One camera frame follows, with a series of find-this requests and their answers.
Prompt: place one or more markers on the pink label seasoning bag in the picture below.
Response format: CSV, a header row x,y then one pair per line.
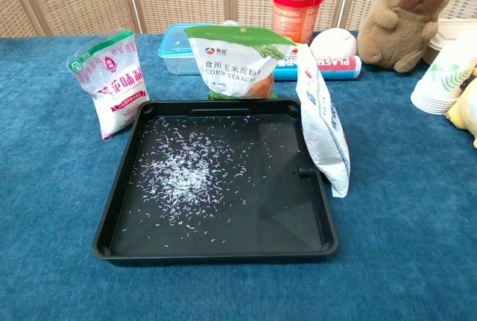
x,y
115,86

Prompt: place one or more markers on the scattered rice grains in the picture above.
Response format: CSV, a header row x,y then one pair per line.
x,y
179,172

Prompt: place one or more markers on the black square plastic tray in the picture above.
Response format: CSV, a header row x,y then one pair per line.
x,y
283,202

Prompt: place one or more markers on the green white corn starch bag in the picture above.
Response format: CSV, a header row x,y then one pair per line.
x,y
234,64

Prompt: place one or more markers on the white powder bag blue print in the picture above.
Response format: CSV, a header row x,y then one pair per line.
x,y
324,138

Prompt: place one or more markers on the clear container blue lid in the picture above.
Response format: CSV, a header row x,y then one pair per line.
x,y
177,53

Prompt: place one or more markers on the blue white plastic wrap box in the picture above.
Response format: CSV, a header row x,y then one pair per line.
x,y
339,67

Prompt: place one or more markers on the white round bowl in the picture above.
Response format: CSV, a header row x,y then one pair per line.
x,y
333,41

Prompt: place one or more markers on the orange tub red rim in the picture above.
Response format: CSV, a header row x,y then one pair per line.
x,y
296,15

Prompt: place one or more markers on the blue tablecloth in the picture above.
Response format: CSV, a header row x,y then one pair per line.
x,y
56,205

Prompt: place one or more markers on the brown capybara plush toy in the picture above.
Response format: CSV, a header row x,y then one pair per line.
x,y
402,19

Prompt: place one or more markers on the stack of leaf-print paper cups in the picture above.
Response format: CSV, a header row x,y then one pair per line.
x,y
439,79

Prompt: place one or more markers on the yellow plush toy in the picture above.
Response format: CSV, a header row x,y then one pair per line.
x,y
466,108

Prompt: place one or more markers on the stack of cream paper bowls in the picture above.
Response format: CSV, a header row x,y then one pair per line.
x,y
443,34

